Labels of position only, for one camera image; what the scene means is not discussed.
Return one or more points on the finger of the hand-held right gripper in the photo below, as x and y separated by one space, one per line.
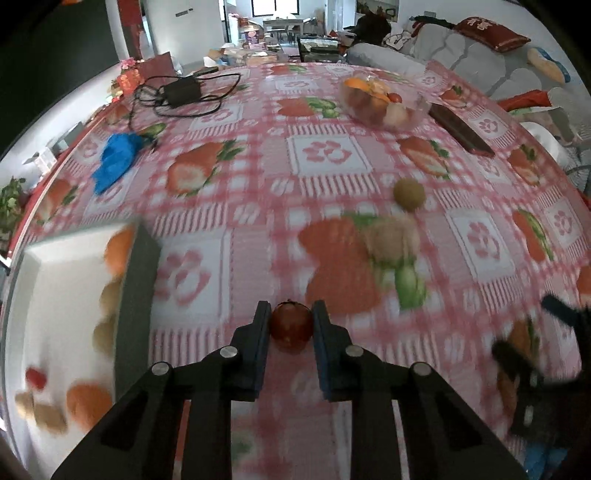
561 310
512 357

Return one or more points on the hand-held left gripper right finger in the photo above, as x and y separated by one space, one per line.
320 355

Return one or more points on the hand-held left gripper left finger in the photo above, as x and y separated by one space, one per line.
264 350

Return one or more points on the yellow-green round fruit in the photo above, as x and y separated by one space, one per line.
111 295
104 334

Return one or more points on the orange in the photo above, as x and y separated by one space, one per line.
121 251
87 404
360 84

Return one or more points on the white tray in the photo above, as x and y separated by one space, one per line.
60 300

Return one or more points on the tan round fruit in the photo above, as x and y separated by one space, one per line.
50 417
25 401
392 237
397 115

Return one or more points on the small red tomato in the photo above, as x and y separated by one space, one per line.
395 97
36 378

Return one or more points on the pink strawberry print tablecloth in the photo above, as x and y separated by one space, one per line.
332 203

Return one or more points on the green-brown round fruit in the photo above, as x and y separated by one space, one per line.
409 194

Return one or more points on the dark brown rectangular box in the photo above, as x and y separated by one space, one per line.
459 129

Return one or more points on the red cloth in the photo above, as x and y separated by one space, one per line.
528 99

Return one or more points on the crumpled blue cloth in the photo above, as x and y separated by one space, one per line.
115 157

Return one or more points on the clear bag of fruit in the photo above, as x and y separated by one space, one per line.
415 113

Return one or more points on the blue and yellow plush toy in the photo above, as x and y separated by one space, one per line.
547 62

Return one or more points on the grey sofa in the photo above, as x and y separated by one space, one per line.
461 50

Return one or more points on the red cushion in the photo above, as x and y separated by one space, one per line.
491 34

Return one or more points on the green potted plant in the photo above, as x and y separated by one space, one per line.
11 203

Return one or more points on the red gift box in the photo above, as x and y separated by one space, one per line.
129 78

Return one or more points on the black storage crate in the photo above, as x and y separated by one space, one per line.
318 50

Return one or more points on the dark red box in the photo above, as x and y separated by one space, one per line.
159 62

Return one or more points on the dining table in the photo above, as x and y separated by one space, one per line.
281 23

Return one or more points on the black bag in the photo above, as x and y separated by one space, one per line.
371 27

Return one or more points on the red hanging decoration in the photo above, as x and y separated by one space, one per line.
129 18

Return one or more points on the black television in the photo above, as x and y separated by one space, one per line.
55 55

